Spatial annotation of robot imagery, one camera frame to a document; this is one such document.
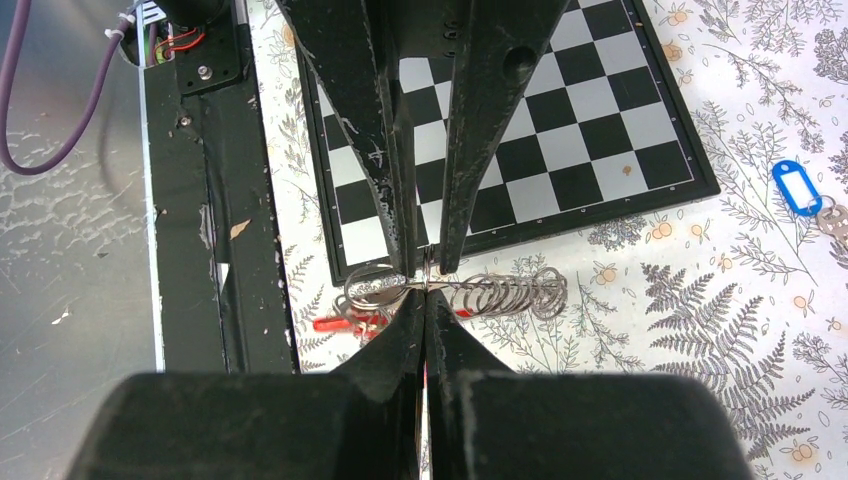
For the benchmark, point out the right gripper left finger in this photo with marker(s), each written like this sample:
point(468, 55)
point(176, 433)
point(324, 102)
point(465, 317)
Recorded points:
point(378, 369)

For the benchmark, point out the keyring with red fob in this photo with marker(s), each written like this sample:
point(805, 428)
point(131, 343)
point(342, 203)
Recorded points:
point(372, 295)

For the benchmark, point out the floral table mat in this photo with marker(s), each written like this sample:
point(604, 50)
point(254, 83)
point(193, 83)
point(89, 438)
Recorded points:
point(734, 290)

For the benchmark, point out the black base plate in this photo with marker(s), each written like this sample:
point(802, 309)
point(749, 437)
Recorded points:
point(219, 296)

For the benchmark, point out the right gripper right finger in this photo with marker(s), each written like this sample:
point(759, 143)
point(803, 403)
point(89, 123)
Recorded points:
point(450, 348)

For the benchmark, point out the black white chessboard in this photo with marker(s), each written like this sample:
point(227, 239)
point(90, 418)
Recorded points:
point(600, 134)

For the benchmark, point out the silver key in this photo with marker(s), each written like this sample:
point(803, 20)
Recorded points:
point(832, 221)

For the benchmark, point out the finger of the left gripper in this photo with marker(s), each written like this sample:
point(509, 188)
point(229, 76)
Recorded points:
point(500, 49)
point(349, 45)

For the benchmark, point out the blue key tag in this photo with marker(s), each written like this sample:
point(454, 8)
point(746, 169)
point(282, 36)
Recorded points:
point(796, 188)

